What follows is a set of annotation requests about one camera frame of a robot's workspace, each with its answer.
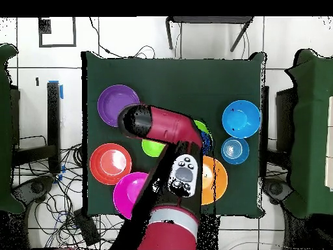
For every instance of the black stand with blue tape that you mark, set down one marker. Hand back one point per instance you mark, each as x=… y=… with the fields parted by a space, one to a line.
x=53 y=117

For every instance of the grey chair base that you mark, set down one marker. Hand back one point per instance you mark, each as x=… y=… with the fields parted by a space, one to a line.
x=36 y=187
x=277 y=188

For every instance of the black power box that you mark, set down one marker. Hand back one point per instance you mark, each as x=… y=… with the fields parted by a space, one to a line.
x=87 y=226

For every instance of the pink bowl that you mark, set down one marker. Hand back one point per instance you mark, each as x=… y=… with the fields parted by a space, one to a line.
x=127 y=192

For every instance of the small dark blue bowl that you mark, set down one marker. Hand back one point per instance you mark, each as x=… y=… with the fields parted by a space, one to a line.
x=207 y=143

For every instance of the orange bowl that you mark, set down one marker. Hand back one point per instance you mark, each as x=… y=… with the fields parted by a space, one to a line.
x=219 y=179

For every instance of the purple bowl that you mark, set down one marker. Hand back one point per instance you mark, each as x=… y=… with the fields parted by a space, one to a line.
x=111 y=101

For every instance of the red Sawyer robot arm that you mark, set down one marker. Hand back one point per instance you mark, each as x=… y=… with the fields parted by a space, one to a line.
x=166 y=125

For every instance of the dark green tablecloth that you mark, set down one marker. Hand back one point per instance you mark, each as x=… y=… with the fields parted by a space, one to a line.
x=169 y=78

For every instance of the small green bowl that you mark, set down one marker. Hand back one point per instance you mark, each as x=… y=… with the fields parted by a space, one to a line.
x=152 y=148

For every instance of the white box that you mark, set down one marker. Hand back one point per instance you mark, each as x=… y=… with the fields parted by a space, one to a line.
x=330 y=143

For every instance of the red bowl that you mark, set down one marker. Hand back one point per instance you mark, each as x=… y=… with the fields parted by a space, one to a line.
x=110 y=164

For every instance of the green cloth covered table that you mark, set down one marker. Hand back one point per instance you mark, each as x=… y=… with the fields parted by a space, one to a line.
x=5 y=130
x=309 y=130

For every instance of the large green bowl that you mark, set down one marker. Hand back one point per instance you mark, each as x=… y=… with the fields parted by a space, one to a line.
x=201 y=126

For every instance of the low ribbed blue bowl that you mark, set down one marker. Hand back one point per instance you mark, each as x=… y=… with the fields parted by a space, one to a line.
x=235 y=150

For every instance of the black metal frame stool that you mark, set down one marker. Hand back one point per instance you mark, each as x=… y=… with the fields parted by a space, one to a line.
x=208 y=19

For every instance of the large light blue bowl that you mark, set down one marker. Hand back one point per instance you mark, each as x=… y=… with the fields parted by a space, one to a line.
x=240 y=119

